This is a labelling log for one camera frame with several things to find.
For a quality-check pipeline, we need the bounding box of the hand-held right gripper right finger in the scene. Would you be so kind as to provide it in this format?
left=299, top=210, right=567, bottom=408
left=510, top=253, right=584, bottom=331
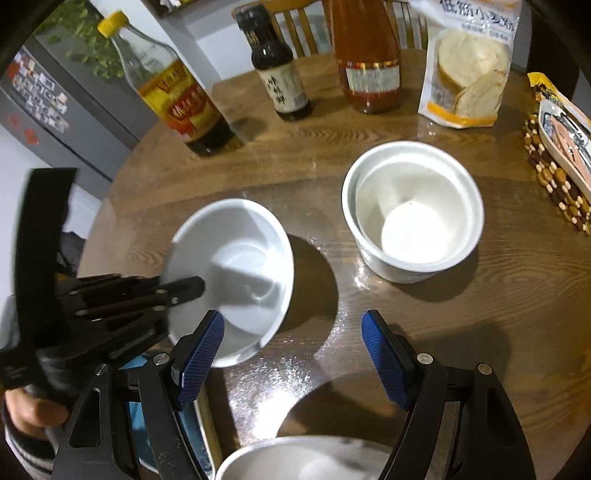
left=361, top=310, right=539, bottom=480

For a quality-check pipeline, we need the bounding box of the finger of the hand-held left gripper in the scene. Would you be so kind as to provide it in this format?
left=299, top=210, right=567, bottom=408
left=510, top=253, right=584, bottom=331
left=79, top=305, right=172, bottom=361
left=55, top=273, right=206, bottom=320

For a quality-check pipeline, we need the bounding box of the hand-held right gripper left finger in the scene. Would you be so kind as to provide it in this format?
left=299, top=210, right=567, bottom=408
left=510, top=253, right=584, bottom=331
left=51, top=310, right=225, bottom=480

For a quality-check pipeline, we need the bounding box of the blue square dish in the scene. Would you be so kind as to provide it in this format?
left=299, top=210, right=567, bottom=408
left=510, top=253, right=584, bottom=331
left=124, top=364, right=217, bottom=478

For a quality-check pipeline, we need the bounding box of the medium white bowl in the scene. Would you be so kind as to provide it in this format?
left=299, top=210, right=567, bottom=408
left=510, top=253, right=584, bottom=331
left=164, top=198, right=295, bottom=368

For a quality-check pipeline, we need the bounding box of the large white bowl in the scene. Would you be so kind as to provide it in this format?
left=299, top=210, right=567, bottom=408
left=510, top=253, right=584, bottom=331
left=215, top=436, right=398, bottom=480

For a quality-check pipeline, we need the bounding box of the small white bowl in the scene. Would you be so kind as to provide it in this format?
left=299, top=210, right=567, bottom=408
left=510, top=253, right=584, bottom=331
left=342, top=141, right=485, bottom=284

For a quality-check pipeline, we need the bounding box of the person's left forearm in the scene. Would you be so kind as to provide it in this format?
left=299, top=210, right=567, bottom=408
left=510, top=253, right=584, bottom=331
left=0, top=415, right=61, bottom=480

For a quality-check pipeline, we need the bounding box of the person's left hand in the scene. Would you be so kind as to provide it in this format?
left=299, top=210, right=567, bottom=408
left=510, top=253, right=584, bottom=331
left=2, top=385, right=71, bottom=438

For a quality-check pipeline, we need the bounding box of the dark grey jacket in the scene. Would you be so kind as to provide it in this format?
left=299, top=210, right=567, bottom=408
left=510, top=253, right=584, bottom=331
left=55, top=231, right=89, bottom=278

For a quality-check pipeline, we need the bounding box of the grey refrigerator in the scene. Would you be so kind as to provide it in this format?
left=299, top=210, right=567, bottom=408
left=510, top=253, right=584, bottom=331
left=0, top=28, right=153, bottom=183

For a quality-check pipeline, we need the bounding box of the yellow cap vinegar bottle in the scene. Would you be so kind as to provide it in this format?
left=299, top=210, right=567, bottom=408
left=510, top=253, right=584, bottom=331
left=97, top=10, right=235, bottom=156

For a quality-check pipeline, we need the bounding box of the group of photo magnets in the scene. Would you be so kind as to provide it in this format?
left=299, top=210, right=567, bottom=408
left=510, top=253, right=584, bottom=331
left=7, top=48, right=70, bottom=132

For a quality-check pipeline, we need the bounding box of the small dark soy sauce bottle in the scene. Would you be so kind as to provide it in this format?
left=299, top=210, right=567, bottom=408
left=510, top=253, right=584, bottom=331
left=235, top=4, right=312, bottom=121

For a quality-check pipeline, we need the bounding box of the green hanging vine plant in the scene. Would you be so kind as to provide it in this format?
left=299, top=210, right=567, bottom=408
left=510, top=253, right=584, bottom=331
left=34, top=0, right=139, bottom=79

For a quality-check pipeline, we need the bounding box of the yellow snack packet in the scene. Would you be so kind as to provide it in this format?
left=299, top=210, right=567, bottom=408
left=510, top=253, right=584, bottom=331
left=527, top=71, right=591, bottom=192

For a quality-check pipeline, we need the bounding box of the orange sauce bottle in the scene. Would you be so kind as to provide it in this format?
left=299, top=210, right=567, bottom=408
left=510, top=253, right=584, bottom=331
left=329, top=0, right=402, bottom=114

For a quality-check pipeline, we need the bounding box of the white flour bag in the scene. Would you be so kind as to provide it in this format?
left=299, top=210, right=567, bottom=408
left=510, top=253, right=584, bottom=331
left=411, top=0, right=515, bottom=129

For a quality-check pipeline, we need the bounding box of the wooden dining chair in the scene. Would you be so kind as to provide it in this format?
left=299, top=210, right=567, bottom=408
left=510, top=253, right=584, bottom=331
left=259, top=0, right=333, bottom=58
left=383, top=0, right=428, bottom=51

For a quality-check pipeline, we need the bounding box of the wooden wall shelf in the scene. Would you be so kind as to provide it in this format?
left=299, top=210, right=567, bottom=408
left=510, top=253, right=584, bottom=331
left=143, top=0, right=195, bottom=17

